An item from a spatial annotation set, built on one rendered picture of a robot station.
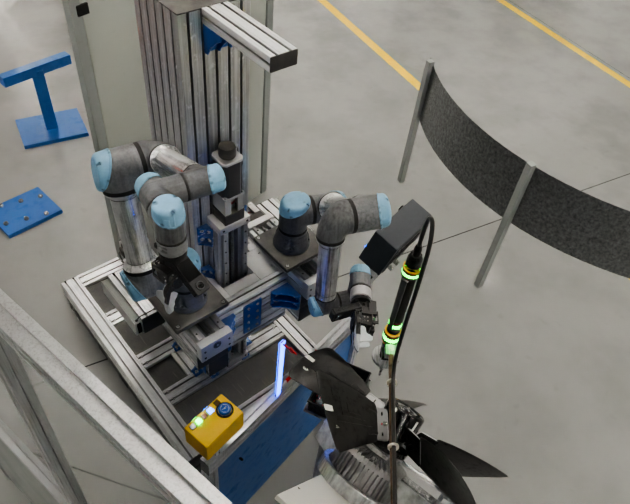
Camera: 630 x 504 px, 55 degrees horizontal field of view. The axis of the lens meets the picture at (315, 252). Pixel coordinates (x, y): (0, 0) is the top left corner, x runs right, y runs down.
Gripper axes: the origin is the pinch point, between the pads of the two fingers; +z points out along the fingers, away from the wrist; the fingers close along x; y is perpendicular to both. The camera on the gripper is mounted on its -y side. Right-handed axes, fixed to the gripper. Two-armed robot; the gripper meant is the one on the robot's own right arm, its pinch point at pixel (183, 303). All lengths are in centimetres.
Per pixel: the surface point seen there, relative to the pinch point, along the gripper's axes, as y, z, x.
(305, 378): -30.5, 27.5, -18.8
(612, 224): -76, 64, -210
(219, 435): -19.4, 40.9, 7.1
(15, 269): 185, 148, -23
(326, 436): -42, 50, -19
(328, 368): -33, 29, -27
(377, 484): -66, 32, -9
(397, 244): -20, 25, -84
